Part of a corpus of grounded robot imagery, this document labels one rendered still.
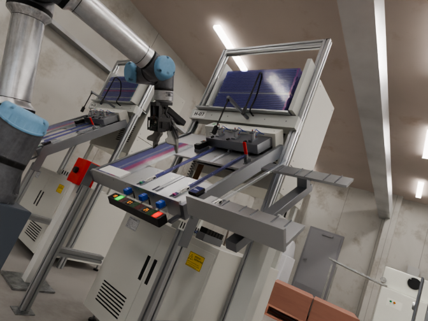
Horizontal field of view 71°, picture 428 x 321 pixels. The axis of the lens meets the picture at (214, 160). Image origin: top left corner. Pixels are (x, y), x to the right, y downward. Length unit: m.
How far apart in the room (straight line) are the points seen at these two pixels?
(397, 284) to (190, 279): 5.80
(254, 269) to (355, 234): 10.13
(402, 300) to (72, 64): 6.98
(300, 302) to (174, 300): 2.85
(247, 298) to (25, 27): 1.02
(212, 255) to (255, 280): 0.37
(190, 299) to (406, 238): 9.98
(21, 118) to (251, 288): 0.80
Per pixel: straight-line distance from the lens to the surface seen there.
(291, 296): 4.15
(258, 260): 1.03
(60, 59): 5.54
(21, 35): 1.05
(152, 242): 1.60
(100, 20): 0.99
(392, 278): 6.92
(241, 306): 1.04
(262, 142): 1.49
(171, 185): 1.29
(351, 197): 11.40
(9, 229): 0.88
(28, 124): 0.86
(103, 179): 1.55
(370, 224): 11.14
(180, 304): 1.42
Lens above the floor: 0.68
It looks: 12 degrees up
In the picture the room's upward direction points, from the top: 23 degrees clockwise
